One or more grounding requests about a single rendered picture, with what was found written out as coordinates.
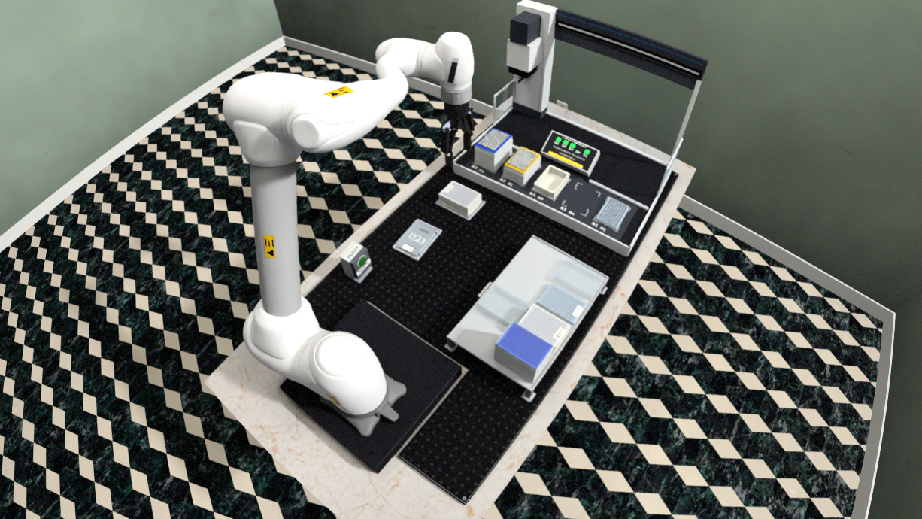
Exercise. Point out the white ready key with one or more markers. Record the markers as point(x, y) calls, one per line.
point(356, 262)

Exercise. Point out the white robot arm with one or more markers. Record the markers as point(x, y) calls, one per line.
point(276, 116)

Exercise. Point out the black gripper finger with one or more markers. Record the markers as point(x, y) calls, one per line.
point(447, 140)
point(468, 121)

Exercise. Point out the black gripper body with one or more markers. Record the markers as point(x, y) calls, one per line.
point(455, 112)

